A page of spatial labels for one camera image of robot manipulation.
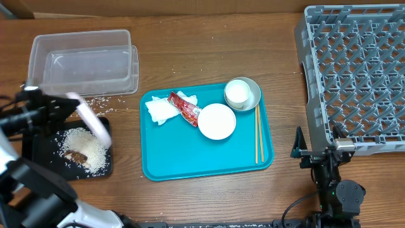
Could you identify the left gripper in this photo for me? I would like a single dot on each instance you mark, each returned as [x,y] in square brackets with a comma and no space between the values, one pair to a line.
[52,109]

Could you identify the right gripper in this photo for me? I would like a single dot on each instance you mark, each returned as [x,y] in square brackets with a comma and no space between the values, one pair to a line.
[311,157]

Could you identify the large white plate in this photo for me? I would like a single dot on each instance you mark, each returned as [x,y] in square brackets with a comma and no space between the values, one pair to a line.
[91,120]

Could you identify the white cup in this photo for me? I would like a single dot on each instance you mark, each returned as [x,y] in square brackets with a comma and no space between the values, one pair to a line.
[237,93]

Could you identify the small white plate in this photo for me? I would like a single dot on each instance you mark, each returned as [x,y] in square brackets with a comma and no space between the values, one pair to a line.
[216,121]

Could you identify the red sauce packet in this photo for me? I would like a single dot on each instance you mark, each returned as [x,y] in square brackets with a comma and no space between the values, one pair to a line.
[189,111]

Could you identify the white napkin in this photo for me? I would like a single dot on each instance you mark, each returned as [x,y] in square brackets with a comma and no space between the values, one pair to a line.
[161,109]

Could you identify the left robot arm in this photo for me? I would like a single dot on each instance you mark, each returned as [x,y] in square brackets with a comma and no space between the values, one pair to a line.
[31,195]

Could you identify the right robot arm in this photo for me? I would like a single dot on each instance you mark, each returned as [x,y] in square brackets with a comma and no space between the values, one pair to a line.
[340,200]

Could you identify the clear plastic waste bin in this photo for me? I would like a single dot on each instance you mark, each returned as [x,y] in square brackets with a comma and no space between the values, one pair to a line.
[93,63]

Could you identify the grey dishwasher rack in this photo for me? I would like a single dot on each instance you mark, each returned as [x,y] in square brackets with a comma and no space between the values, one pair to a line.
[353,62]

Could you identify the black rectangular tray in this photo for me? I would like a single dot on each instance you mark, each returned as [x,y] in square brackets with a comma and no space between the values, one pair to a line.
[48,151]

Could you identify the right wooden chopstick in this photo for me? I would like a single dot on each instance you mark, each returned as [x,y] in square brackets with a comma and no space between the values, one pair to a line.
[259,134]

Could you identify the wooden chopstick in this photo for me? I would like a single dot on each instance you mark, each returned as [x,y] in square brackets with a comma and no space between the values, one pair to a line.
[256,133]
[259,134]

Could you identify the pile of white rice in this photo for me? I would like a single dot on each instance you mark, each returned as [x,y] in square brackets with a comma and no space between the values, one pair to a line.
[84,141]

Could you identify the left wooden chopstick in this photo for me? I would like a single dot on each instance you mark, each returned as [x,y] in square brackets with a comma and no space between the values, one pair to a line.
[256,133]

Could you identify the brown food scrap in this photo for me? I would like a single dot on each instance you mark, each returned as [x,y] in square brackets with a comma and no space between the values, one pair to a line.
[75,157]

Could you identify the grey-green bowl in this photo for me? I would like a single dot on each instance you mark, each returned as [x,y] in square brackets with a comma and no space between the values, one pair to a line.
[254,98]

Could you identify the teal plastic serving tray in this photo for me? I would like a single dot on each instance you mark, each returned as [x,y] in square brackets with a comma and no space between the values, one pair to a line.
[177,150]

